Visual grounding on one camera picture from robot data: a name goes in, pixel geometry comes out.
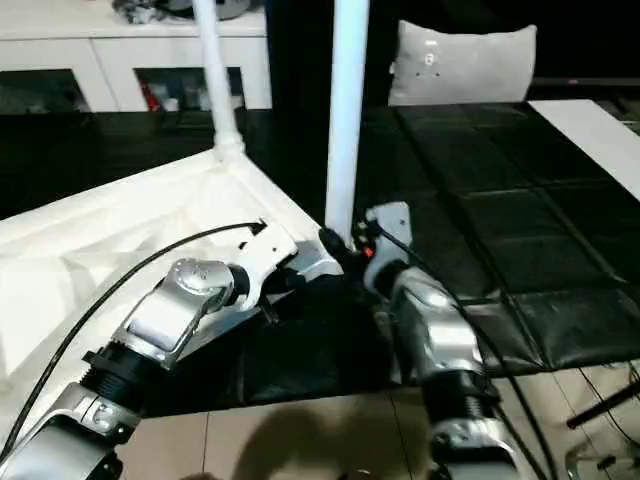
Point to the white plastic table leg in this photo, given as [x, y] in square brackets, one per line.
[217, 75]
[345, 125]

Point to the black floor stand bar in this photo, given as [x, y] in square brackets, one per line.
[602, 405]

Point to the small white jar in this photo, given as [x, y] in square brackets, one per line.
[236, 102]
[170, 104]

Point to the white plastic table top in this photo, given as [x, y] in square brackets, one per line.
[75, 225]

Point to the black work mat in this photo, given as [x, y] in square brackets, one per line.
[525, 200]

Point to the black round helmet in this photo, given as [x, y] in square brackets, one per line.
[230, 7]

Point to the white flat board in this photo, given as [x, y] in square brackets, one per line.
[595, 135]

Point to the white sideboard cabinet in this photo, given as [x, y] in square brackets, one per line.
[75, 50]

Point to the black crumpled bundle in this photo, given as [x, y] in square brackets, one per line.
[130, 10]

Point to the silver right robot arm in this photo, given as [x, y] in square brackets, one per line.
[440, 325]

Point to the red packet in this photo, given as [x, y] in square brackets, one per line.
[148, 97]

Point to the silver chair frame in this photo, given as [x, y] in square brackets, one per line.
[590, 460]

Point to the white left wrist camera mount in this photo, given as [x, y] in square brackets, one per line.
[265, 255]

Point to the grey cushion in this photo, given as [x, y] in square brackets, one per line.
[460, 65]

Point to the black cabinet with gold label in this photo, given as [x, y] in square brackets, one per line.
[295, 50]

